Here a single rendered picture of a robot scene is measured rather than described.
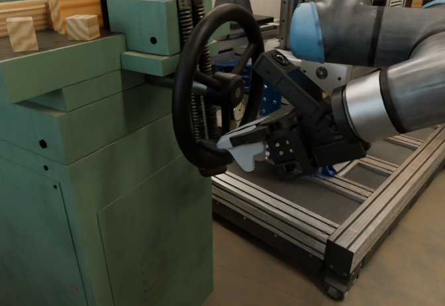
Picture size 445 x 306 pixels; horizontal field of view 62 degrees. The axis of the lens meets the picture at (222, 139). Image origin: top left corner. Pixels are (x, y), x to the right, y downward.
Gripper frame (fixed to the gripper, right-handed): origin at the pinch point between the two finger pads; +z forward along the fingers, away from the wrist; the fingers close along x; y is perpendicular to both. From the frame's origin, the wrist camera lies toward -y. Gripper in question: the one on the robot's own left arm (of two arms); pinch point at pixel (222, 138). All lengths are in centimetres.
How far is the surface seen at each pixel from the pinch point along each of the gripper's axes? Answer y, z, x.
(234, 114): 1.7, 20.7, 34.2
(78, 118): -12.3, 20.1, -7.1
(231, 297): 59, 53, 34
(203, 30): -15.5, -3.1, 3.0
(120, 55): -19.4, 15.8, 3.7
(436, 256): 87, 4, 90
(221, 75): -8.6, 2.4, 10.1
